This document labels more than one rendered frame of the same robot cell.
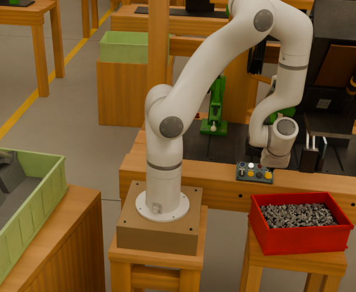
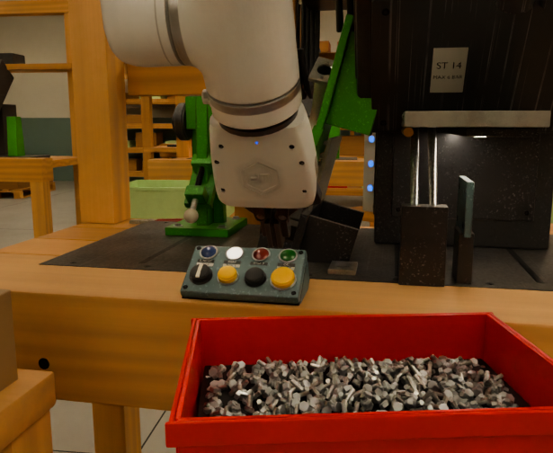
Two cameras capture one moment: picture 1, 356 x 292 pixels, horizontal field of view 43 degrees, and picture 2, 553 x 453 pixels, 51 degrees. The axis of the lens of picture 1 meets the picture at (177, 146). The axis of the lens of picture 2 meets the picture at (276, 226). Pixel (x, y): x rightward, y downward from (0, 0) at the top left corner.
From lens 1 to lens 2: 1.24 m
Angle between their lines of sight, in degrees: 19
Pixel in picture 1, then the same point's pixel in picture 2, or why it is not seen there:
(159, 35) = (92, 37)
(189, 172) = (51, 286)
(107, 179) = (84, 413)
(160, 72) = (101, 120)
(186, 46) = (161, 72)
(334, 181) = (513, 301)
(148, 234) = not seen: outside the picture
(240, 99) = not seen: hidden behind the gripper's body
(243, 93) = not seen: hidden behind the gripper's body
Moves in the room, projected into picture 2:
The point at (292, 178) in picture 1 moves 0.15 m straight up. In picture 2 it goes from (371, 295) to (374, 177)
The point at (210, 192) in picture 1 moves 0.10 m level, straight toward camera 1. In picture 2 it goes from (108, 346) to (66, 379)
